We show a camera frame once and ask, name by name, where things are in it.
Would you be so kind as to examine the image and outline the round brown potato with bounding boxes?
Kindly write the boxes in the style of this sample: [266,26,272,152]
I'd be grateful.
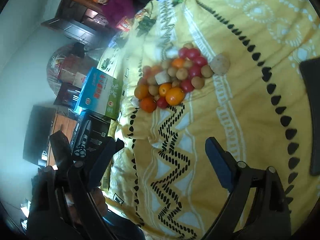
[209,54,231,76]

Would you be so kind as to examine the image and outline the small orange tangerine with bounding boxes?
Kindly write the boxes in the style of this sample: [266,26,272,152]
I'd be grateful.
[139,97,157,113]

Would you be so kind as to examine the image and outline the red cherry tomato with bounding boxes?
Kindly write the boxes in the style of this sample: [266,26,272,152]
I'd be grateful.
[156,97,169,109]

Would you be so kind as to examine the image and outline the person's left hand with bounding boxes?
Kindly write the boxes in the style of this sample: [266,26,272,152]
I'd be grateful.
[65,187,108,224]

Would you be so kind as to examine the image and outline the black shaver gift box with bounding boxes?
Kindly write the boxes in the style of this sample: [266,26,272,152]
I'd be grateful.
[70,111,110,161]

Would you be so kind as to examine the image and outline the black television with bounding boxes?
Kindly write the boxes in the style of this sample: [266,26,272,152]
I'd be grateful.
[23,105,56,167]

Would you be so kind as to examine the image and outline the wooden dresser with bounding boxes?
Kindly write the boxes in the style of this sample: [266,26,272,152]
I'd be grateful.
[47,113,77,166]

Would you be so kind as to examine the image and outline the blue and green carton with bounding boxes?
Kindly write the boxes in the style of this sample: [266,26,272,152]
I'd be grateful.
[73,68,123,120]

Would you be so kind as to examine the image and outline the yellow patterned bed blanket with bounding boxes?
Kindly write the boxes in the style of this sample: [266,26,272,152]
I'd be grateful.
[100,0,319,239]

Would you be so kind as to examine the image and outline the large orange at front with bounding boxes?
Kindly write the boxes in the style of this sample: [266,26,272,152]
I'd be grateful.
[165,87,185,106]

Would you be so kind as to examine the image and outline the white yam chunk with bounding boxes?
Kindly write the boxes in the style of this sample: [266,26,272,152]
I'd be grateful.
[155,70,171,85]

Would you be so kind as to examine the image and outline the stacked cardboard boxes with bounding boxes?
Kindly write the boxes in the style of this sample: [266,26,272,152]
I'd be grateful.
[47,54,91,84]

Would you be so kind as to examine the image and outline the red snack bag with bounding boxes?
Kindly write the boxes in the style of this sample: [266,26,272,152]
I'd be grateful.
[116,16,133,32]

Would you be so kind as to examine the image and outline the black tray edge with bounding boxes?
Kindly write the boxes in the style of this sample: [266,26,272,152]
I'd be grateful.
[299,57,320,176]

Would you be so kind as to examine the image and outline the seated person in purple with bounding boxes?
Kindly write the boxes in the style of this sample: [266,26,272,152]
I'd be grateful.
[93,0,136,29]

